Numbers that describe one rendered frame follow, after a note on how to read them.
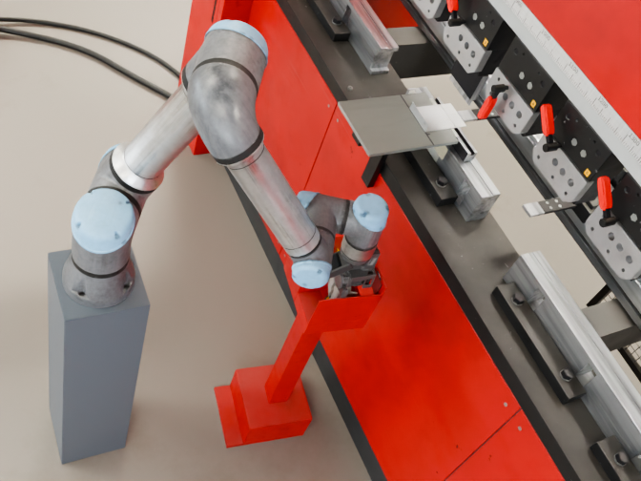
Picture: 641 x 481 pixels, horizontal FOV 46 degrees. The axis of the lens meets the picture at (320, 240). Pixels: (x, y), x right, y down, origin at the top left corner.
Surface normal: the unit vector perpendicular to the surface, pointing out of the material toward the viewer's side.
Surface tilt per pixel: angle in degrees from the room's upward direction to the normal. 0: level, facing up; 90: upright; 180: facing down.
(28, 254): 0
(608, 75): 90
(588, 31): 90
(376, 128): 0
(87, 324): 90
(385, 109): 0
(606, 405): 90
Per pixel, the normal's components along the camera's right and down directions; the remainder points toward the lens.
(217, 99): -0.02, 0.06
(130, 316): 0.37, 0.78
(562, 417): 0.26, -0.60
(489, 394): -0.87, 0.18
